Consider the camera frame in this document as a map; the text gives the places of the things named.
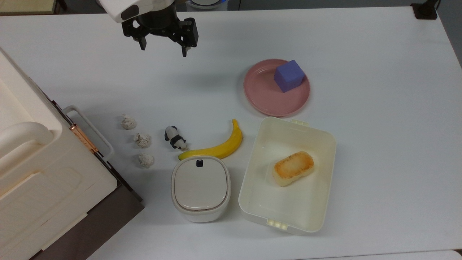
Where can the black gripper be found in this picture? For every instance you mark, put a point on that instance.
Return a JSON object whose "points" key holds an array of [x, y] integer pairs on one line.
{"points": [[158, 20]]}

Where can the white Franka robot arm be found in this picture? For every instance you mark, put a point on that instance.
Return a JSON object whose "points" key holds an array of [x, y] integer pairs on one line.
{"points": [[122, 8]]}

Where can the cream drawer cabinet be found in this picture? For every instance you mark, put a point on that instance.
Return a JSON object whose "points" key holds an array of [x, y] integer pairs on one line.
{"points": [[47, 173]]}

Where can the round white-blue base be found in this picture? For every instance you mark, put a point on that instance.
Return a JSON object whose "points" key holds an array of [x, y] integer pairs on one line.
{"points": [[206, 3]]}

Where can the crumpled white paper ball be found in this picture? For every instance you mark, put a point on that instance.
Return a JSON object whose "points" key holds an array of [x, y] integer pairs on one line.
{"points": [[142, 140], [128, 122], [146, 160]]}

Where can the small panda figurine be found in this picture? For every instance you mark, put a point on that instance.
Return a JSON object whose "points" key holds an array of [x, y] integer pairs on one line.
{"points": [[175, 138]]}

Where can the yellow banana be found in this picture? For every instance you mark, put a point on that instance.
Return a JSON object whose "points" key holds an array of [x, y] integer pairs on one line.
{"points": [[223, 146]]}

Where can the pink round plate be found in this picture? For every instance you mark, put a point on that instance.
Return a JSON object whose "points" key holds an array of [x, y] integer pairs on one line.
{"points": [[276, 87]]}

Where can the purple foam cube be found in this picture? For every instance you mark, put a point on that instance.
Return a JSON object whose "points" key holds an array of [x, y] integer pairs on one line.
{"points": [[289, 76]]}

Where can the white lidded desktop trash can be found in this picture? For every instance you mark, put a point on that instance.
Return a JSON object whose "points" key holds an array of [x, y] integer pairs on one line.
{"points": [[200, 189]]}

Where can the toasted bread loaf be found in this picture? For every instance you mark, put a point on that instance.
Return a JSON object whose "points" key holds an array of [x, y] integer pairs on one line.
{"points": [[292, 168]]}

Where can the cream rectangular plastic bin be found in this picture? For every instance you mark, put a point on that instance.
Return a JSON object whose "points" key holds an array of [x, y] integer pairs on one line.
{"points": [[287, 175]]}

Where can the black clamp at table corner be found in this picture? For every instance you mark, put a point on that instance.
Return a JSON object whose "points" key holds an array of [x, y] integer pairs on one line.
{"points": [[425, 9]]}

